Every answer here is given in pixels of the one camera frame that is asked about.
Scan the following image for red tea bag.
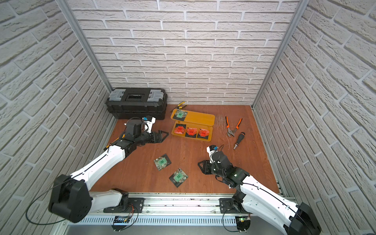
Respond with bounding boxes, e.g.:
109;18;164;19
186;127;197;138
173;123;186;136
197;128;210;140

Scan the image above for green tea bag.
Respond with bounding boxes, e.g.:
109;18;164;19
173;109;188;121
154;154;171;171
169;168;188;188

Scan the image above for green tea bag front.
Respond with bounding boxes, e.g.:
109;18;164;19
169;168;188;188

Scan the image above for red tea bag front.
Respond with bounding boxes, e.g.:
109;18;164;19
186;127;197;138

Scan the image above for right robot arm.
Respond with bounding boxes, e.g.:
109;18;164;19
198;146;322;235

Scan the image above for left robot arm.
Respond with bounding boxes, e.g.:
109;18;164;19
48;116;169;223

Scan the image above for yellow wooden two-tier shelf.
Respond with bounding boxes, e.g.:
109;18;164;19
171;110;215;142

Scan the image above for yellow black small pliers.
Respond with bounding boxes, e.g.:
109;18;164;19
171;101;187;113

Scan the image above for black plastic toolbox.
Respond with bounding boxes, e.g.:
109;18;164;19
105;88;167;120

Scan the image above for yellow utility knife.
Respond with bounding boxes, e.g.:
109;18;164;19
104;138;119;150

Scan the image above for black orange ratchet screwdriver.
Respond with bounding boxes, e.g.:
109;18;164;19
233;132;245;150

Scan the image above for right controller board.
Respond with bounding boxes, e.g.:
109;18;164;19
235;216;251;232

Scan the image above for controller board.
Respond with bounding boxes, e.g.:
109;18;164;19
235;216;251;232
112;216;131;232

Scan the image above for left controller board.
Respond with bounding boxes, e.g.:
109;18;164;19
112;216;131;232

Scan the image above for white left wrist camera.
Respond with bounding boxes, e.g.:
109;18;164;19
142;116;156;133

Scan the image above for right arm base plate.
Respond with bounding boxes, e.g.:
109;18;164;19
219;197;256;214

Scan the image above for orange handled groove pliers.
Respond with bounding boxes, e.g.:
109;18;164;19
225;116;243;138

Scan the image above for aluminium front rail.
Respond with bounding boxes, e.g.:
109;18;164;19
60;192;303;218

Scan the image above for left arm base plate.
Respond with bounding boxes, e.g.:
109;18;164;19
103;197;145;213

